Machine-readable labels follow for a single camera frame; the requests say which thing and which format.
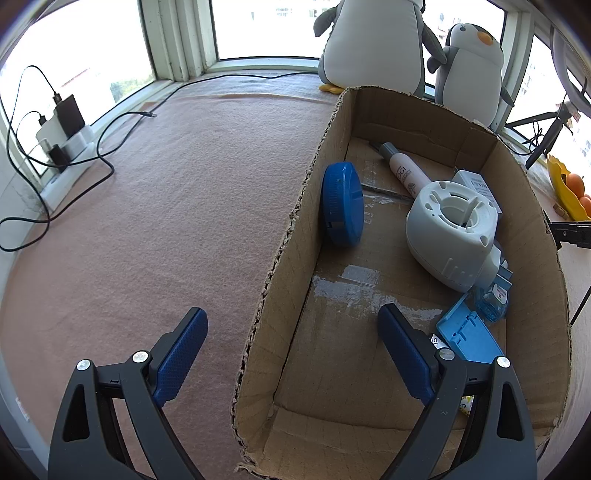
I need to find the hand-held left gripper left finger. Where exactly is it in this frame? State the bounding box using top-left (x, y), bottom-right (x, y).
top-left (47, 307), bottom-right (208, 480)

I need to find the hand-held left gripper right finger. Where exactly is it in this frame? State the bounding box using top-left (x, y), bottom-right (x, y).
top-left (378, 303), bottom-right (539, 480)

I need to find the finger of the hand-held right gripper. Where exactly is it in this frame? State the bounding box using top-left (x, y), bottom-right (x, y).
top-left (549, 220), bottom-right (591, 251)

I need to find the small patterned box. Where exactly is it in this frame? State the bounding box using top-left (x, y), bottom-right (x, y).
top-left (428, 333), bottom-right (476, 418)

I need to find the blue phone stand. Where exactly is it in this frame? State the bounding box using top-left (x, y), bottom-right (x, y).
top-left (435, 293), bottom-right (506, 363)

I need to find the cardboard box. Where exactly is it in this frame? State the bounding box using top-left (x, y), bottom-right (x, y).
top-left (229, 85), bottom-right (573, 480)

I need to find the small blue liquid bottle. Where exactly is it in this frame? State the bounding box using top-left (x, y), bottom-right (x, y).
top-left (475, 268), bottom-right (513, 322)

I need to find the white charger plug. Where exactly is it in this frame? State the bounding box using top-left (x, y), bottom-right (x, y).
top-left (451, 170), bottom-right (503, 215)

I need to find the white plug-in device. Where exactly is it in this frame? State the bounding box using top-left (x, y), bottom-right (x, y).
top-left (405, 180), bottom-right (509, 293)

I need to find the blue round case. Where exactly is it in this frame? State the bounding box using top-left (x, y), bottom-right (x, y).
top-left (322, 161), bottom-right (365, 247)

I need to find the white bottle grey cap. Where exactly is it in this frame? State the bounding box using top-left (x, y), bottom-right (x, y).
top-left (379, 142), bottom-right (432, 199)

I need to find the yellow leaf-shaped bowl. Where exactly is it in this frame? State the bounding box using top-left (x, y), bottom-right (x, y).
top-left (547, 154), bottom-right (591, 221)

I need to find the black tripod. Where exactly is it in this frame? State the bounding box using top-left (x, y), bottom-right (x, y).
top-left (505, 99), bottom-right (583, 169)

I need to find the small penguin plush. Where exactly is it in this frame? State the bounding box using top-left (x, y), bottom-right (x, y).
top-left (434, 23), bottom-right (515, 130)

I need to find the small black adapter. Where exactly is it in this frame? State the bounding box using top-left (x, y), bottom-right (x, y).
top-left (48, 144), bottom-right (69, 174)

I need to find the white power strip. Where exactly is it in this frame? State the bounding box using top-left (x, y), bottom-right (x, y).
top-left (36, 124), bottom-right (100, 199)

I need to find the white power adapter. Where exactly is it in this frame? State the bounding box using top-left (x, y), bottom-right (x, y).
top-left (37, 117), bottom-right (65, 141)

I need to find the black power bank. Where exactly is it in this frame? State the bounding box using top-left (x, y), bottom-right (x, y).
top-left (54, 95), bottom-right (87, 138)

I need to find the large penguin plush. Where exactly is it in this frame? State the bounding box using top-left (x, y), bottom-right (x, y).
top-left (314, 0), bottom-right (448, 97)

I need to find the white ring light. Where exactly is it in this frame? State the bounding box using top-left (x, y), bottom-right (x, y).
top-left (549, 21), bottom-right (591, 118)

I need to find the black charging cable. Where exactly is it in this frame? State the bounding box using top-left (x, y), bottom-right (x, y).
top-left (0, 138), bottom-right (116, 252)
top-left (90, 69), bottom-right (324, 153)
top-left (7, 65), bottom-right (63, 167)

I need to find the white window frame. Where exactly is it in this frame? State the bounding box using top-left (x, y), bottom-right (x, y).
top-left (0, 0), bottom-right (591, 153)

